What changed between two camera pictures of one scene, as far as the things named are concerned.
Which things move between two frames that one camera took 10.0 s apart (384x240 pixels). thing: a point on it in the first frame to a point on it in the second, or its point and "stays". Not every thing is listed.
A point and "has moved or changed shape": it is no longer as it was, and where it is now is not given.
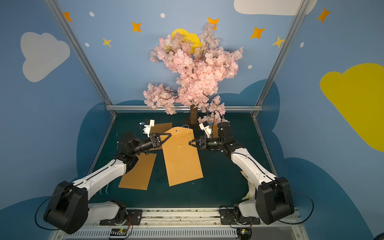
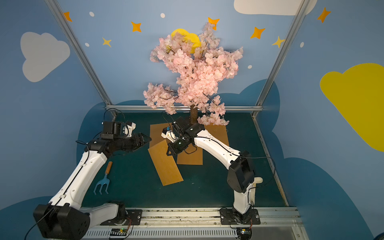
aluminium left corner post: [80, 53] stays
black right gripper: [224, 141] to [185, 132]
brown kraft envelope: [182, 160] has moved or changed shape
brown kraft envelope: [160, 128] stays
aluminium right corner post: [299, 15] stays
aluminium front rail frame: [189, 224] stays
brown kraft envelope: [138, 178] to [165, 165]
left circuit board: [118, 233] stays
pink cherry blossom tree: [200, 66] stays
